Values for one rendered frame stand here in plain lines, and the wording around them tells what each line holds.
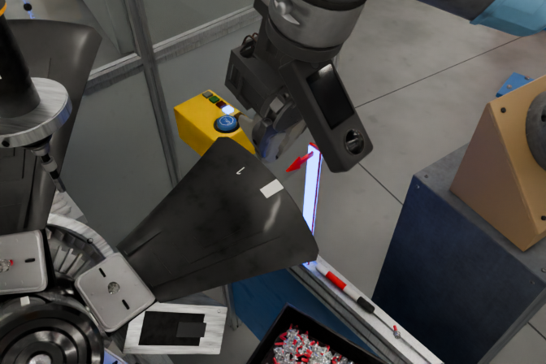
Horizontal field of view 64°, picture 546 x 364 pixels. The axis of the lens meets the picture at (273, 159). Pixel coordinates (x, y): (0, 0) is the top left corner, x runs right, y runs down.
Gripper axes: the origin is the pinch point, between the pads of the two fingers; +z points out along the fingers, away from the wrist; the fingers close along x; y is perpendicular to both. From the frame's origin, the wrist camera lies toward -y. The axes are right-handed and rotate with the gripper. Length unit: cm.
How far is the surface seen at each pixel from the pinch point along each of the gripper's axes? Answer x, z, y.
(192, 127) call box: -8.9, 31.1, 25.9
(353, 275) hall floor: -67, 126, -20
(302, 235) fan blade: -1.3, 9.8, -8.3
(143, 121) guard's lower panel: -15, 69, 56
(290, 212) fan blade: -2.0, 9.6, -4.8
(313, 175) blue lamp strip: -12.4, 14.6, -1.0
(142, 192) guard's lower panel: -9, 95, 48
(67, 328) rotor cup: 28.0, 5.2, -1.9
